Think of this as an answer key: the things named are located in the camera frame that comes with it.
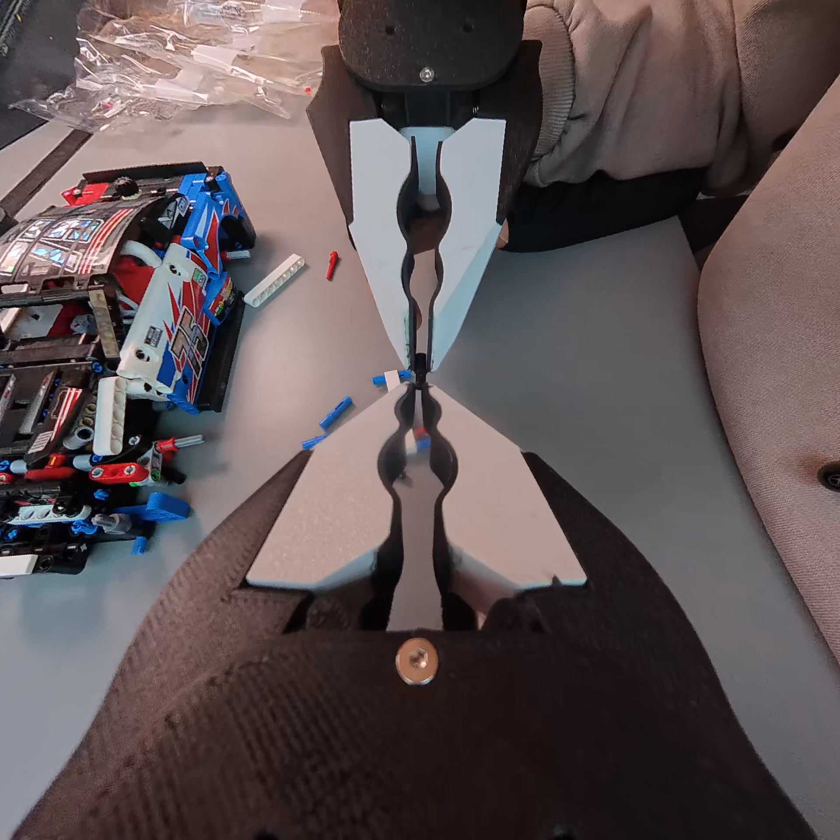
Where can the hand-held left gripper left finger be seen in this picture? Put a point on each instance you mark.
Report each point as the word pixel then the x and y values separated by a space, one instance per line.
pixel 315 525

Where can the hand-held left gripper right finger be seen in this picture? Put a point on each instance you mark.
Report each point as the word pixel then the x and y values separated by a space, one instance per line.
pixel 518 525

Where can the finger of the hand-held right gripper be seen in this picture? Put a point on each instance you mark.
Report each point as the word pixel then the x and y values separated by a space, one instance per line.
pixel 476 210
pixel 374 210

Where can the red brick pin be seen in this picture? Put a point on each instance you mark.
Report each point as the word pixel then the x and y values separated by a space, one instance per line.
pixel 331 264

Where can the white brick beam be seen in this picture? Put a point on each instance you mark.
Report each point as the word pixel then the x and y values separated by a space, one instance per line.
pixel 275 279

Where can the small black brick pin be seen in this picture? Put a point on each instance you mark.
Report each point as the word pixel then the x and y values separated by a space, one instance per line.
pixel 420 365

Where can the grey desk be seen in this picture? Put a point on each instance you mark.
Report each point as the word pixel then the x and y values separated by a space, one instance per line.
pixel 590 394

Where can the black desk mat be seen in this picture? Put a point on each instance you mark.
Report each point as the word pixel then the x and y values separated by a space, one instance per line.
pixel 33 59

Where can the blue brick pin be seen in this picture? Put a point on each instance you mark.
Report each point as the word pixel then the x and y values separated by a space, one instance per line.
pixel 336 412
pixel 313 441
pixel 387 379
pixel 139 545

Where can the person's black pants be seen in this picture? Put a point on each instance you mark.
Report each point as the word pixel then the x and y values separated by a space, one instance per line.
pixel 590 213

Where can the small blue red brick piece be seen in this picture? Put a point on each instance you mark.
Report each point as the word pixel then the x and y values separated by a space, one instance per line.
pixel 421 438

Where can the person's beige sweatshirt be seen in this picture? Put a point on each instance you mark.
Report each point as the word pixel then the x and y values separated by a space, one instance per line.
pixel 656 85

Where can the toy brick race car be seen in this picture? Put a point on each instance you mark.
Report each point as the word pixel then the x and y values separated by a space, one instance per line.
pixel 164 315

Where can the crumpled clear plastic bag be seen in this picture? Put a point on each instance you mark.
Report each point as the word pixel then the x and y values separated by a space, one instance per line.
pixel 184 59

